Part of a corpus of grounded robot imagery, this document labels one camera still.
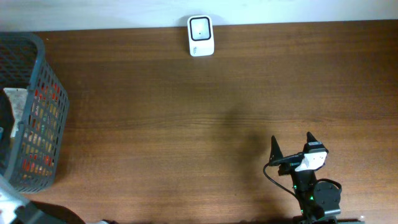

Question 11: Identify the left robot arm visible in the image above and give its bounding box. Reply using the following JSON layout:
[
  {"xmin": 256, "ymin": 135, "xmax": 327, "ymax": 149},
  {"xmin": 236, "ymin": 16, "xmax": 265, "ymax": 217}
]
[{"xmin": 1, "ymin": 175, "xmax": 85, "ymax": 224}]

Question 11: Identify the white barcode scanner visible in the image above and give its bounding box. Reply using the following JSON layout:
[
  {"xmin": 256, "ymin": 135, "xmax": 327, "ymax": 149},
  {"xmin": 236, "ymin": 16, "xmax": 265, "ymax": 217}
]
[{"xmin": 187, "ymin": 15, "xmax": 215, "ymax": 57}]

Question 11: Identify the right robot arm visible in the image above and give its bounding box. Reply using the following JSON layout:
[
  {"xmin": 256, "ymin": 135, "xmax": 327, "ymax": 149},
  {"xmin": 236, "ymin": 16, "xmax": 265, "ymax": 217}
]
[{"xmin": 263, "ymin": 132, "xmax": 342, "ymax": 223}]

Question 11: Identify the dark grey mesh basket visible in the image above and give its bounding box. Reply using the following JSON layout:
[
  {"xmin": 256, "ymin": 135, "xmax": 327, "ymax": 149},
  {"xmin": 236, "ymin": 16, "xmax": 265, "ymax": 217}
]
[{"xmin": 1, "ymin": 32, "xmax": 69, "ymax": 194}]

